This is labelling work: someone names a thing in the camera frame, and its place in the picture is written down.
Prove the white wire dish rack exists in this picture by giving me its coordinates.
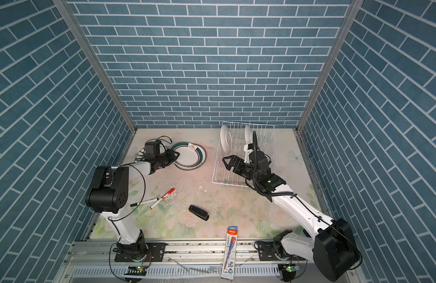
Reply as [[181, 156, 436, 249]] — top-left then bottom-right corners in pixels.
[[212, 121, 279, 187]]

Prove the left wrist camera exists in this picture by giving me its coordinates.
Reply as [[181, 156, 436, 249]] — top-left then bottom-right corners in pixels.
[[144, 139, 163, 161]]

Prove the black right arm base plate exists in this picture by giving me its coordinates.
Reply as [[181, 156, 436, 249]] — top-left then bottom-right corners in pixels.
[[253, 241, 304, 261]]

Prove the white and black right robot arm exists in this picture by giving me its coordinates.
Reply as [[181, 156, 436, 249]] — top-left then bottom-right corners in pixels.
[[222, 150, 363, 282]]

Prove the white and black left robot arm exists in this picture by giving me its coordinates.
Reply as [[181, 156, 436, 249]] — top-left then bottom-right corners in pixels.
[[85, 149, 180, 262]]

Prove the red and white marker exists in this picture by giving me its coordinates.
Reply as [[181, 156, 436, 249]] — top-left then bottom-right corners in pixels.
[[130, 188, 175, 209]]

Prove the black stapler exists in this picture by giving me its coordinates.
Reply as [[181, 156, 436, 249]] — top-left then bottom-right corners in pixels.
[[188, 205, 210, 221]]

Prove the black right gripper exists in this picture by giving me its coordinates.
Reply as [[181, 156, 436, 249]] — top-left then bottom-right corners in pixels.
[[224, 154, 260, 183]]

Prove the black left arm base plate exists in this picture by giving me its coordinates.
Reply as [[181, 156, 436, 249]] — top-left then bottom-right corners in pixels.
[[112, 243, 166, 263]]

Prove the blue striped white plate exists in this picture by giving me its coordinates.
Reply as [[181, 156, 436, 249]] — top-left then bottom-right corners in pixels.
[[135, 147, 146, 162]]

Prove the aluminium front rail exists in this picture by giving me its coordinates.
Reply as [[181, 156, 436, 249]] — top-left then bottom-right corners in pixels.
[[66, 239, 312, 265]]

